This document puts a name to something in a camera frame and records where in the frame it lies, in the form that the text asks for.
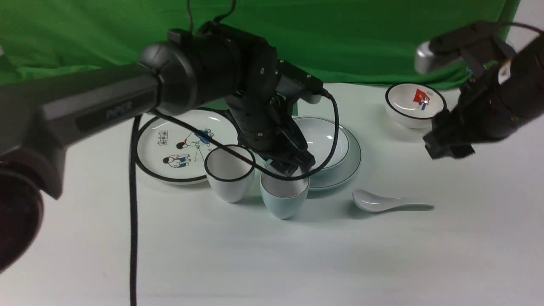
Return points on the light blue bowl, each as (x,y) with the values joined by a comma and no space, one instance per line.
(319,135)

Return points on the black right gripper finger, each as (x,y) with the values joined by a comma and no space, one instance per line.
(443,141)

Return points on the green backdrop cloth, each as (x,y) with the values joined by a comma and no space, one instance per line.
(369,42)

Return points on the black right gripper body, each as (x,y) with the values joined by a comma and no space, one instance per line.
(482,114)

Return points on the white plate with cartoon figures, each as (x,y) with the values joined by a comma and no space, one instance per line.
(175,155)

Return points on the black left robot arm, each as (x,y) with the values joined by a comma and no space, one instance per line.
(41,118)

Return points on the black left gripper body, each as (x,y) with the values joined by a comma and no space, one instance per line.
(263,109)

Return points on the small white bowl red flag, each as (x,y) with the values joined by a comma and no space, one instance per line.
(414,106)

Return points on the white cup with black rim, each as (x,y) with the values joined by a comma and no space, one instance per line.
(229,177)

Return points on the white ceramic spoon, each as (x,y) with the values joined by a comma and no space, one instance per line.
(372,203)

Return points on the light blue plate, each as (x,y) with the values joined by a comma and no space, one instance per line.
(332,178)

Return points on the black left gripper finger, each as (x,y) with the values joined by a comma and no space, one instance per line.
(285,162)

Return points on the light blue cup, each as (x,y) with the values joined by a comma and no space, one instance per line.
(283,199)

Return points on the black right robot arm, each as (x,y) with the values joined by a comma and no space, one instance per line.
(506,93)

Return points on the silver camera on right gripper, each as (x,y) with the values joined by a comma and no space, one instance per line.
(477,44)

